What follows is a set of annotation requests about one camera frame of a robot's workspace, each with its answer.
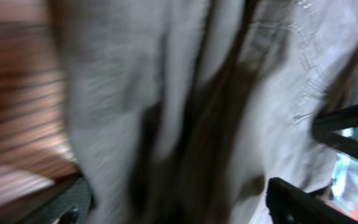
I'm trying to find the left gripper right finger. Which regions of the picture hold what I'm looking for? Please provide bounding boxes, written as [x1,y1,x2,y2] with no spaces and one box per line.
[266,177,358,224]

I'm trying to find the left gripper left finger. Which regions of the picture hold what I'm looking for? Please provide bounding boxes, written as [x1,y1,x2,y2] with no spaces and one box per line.
[19,177,93,224]

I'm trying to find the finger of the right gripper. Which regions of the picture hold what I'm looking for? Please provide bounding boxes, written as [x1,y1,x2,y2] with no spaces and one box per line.
[311,105,358,160]

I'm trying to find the grey cargo shorts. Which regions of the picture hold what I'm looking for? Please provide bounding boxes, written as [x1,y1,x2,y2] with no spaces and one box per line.
[58,0,358,223]

